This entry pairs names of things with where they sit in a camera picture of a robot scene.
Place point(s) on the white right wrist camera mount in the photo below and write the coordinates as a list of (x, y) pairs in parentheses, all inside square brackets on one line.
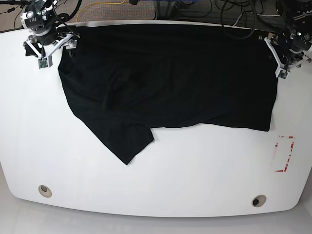
[(65, 39)]

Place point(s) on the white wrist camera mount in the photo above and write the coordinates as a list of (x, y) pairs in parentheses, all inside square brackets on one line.
[(296, 43), (65, 39)]

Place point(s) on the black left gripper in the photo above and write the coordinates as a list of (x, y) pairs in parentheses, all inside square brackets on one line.
[(293, 58)]

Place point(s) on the right table grommet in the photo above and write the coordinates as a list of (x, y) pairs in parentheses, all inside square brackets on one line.
[(259, 201)]

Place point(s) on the black tripod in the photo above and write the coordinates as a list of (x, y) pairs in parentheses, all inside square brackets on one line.
[(10, 16)]

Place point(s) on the black T-shirt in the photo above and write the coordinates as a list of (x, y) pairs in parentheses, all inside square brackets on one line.
[(125, 80)]

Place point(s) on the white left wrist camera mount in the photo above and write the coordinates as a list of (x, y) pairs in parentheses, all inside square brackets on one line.
[(296, 43)]

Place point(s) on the red tape rectangle marker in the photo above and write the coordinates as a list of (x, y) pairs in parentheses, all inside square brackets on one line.
[(282, 153)]

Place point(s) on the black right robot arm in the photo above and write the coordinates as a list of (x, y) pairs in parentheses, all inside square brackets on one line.
[(47, 27)]

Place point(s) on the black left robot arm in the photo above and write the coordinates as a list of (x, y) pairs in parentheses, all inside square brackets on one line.
[(287, 22)]

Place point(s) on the table grommet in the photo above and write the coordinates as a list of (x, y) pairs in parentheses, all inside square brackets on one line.
[(259, 201), (45, 191)]

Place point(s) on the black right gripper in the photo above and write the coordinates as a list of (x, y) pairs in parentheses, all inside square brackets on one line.
[(44, 37)]

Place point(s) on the left table grommet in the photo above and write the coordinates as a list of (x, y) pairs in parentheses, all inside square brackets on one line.
[(45, 191)]

